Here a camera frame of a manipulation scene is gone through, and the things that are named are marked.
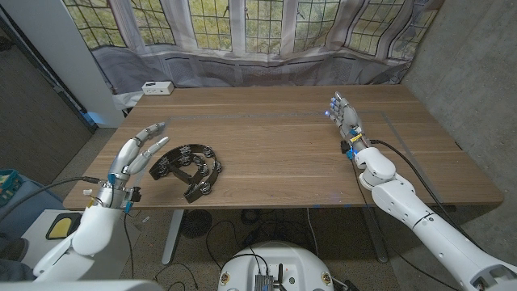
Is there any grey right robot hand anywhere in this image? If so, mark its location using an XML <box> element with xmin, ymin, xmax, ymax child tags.
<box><xmin>324</xmin><ymin>91</ymin><xmax>368</xmax><ymax>146</ymax></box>

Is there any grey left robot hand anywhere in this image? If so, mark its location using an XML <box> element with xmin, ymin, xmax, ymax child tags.
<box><xmin>107</xmin><ymin>122</ymin><xmax>170</xmax><ymax>188</ymax></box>

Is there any black half-moon tambourine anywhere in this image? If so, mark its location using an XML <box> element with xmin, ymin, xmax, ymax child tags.
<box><xmin>148</xmin><ymin>143</ymin><xmax>224</xmax><ymax>204</ymax></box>

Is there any white power strip box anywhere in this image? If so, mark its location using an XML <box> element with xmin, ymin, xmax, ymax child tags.
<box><xmin>141</xmin><ymin>81</ymin><xmax>175</xmax><ymax>96</ymax></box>

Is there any white pedal platform box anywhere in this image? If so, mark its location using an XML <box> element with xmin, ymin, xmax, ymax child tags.
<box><xmin>22</xmin><ymin>209</ymin><xmax>141</xmax><ymax>281</ymax></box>

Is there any white table leg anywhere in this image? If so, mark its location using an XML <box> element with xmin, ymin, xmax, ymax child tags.
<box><xmin>162</xmin><ymin>209</ymin><xmax>185</xmax><ymax>266</ymax></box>

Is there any yellow black foot pedal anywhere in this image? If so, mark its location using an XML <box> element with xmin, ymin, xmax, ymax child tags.
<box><xmin>45</xmin><ymin>213</ymin><xmax>82</xmax><ymax>240</ymax></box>

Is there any round black floor fan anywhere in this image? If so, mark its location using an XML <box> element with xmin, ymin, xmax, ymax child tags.
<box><xmin>180</xmin><ymin>209</ymin><xmax>213</xmax><ymax>239</ymax></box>

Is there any blue padded seat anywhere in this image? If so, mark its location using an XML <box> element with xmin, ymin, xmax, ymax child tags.
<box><xmin>0</xmin><ymin>173</ymin><xmax>65</xmax><ymax>239</ymax></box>

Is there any printed window backdrop cloth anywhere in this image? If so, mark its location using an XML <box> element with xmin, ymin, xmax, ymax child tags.
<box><xmin>62</xmin><ymin>0</ymin><xmax>445</xmax><ymax>96</ymax></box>

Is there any teal plastic basket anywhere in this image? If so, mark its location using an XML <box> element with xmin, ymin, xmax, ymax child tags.
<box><xmin>0</xmin><ymin>168</ymin><xmax>23</xmax><ymax>207</ymax></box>

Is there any grey table leg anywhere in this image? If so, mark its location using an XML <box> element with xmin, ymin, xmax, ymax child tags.
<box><xmin>360</xmin><ymin>206</ymin><xmax>389</xmax><ymax>264</ymax></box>

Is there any grey shoe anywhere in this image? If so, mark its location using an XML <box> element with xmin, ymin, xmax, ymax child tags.
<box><xmin>0</xmin><ymin>238</ymin><xmax>29</xmax><ymax>262</ymax></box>

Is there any white robot torso base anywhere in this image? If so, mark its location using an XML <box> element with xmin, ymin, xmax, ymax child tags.
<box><xmin>217</xmin><ymin>241</ymin><xmax>335</xmax><ymax>291</ymax></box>

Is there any small silver computer box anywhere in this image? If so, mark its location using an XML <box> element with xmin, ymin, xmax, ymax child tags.
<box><xmin>253</xmin><ymin>273</ymin><xmax>275</xmax><ymax>291</ymax></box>

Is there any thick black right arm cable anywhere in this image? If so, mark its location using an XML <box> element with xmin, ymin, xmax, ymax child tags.
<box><xmin>369</xmin><ymin>138</ymin><xmax>481</xmax><ymax>247</ymax></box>

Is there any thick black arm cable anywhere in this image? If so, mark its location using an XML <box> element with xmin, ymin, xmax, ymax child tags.
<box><xmin>369</xmin><ymin>138</ymin><xmax>481</xmax><ymax>247</ymax></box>
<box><xmin>0</xmin><ymin>176</ymin><xmax>102</xmax><ymax>223</ymax></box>

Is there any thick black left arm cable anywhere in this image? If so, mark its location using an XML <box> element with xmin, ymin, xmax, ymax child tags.
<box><xmin>0</xmin><ymin>176</ymin><xmax>102</xmax><ymax>223</ymax></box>

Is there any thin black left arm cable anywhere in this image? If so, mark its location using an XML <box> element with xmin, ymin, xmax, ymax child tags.
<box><xmin>122</xmin><ymin>212</ymin><xmax>137</xmax><ymax>280</ymax></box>

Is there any white floor cable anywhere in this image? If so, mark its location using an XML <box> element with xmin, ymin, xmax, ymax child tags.
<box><xmin>305</xmin><ymin>208</ymin><xmax>320</xmax><ymax>258</ymax></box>

